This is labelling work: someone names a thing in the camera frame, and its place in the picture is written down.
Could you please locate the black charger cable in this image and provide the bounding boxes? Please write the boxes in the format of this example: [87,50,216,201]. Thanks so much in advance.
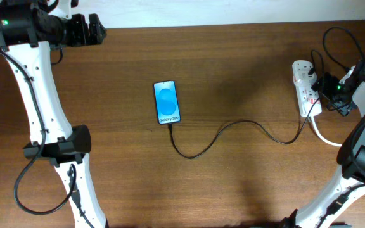
[168,49,325,160]

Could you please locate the blue Galaxy smartphone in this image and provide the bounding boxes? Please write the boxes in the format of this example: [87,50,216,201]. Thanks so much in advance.
[153,80,181,125]

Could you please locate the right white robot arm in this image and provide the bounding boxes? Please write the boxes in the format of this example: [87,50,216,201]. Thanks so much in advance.
[279,60,365,227]

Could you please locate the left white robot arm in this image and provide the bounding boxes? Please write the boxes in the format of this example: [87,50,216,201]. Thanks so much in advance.
[0,1,108,227]

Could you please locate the white charger plug adapter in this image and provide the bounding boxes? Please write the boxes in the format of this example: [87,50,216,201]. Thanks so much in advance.
[293,70,317,87]

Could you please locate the white power strip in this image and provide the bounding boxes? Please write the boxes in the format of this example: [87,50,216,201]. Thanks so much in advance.
[291,60,323,118]

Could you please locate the white power strip cord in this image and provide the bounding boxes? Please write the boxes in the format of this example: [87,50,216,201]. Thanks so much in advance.
[309,115,343,148]

